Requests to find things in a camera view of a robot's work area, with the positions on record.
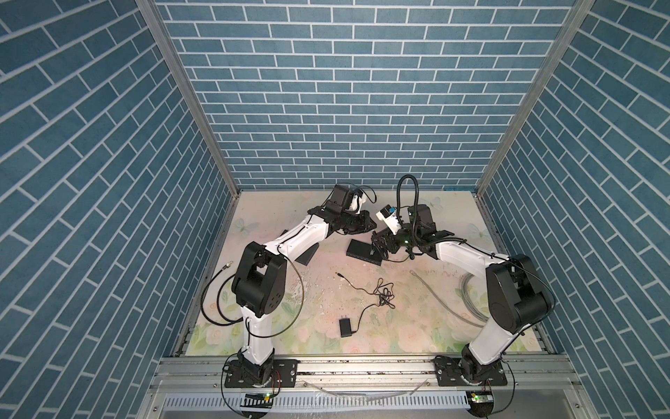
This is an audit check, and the black ribbed network switch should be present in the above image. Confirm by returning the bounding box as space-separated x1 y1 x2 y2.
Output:
347 239 383 266

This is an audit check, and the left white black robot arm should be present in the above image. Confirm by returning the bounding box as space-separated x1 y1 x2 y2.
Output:
231 208 377 367

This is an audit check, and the grey ethernet cable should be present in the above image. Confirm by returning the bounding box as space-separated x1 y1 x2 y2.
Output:
409 269 493 330

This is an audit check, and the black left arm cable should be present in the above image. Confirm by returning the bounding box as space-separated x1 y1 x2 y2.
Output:
200 250 306 339

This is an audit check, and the black loose power adapter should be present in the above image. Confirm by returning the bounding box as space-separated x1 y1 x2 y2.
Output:
338 318 354 338

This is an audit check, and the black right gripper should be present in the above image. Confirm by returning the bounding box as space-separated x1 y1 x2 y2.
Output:
371 224 422 254

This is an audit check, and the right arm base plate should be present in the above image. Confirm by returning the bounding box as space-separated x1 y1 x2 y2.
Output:
432 355 508 387

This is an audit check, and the aluminium front rail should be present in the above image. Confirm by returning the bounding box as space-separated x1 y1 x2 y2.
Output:
149 353 580 393

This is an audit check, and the white slotted cable duct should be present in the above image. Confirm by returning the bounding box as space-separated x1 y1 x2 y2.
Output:
163 391 470 413

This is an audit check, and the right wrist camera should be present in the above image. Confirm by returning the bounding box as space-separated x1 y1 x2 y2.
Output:
375 203 438 237

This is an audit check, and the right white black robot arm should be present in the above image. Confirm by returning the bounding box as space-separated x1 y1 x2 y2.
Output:
372 229 555 367

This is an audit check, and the black loose adapter cord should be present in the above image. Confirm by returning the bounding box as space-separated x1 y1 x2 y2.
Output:
335 271 397 333

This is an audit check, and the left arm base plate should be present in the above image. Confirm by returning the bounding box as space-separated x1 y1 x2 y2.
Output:
223 357 298 389

